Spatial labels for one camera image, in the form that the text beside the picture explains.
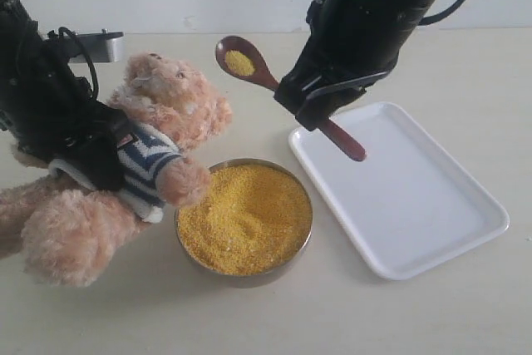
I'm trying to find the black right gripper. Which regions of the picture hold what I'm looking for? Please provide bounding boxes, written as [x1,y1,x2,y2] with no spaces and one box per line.
[273,0,420,131]

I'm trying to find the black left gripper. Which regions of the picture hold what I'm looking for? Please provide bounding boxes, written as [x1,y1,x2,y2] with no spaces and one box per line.
[1,76,129,192]

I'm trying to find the pink teddy bear striped shirt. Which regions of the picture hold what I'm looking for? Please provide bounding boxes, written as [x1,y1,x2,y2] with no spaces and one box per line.
[0,52,234,288]

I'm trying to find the dark red wooden spoon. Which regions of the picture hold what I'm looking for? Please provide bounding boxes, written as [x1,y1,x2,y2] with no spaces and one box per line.
[214,36,367,162]

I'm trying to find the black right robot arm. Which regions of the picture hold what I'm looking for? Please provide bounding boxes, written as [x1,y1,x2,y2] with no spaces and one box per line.
[274,0,435,131]

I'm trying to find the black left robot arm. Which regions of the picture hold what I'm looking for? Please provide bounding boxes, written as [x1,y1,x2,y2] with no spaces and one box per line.
[1,0,131,192]

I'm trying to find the yellow millet grain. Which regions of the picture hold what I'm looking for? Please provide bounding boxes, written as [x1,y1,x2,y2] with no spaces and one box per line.
[177,163,313,277]

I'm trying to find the metal bowl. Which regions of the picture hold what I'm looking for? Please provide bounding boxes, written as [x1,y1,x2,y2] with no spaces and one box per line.
[175,157,314,288]

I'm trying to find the white rectangular plastic tray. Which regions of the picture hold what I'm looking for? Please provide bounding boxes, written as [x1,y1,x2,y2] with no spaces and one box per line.
[288,101,510,280]

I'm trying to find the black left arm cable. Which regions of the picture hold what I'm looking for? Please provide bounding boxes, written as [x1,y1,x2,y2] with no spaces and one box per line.
[47,26,100,102]

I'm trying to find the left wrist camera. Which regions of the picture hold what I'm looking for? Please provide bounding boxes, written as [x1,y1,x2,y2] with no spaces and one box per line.
[45,29,125,63]

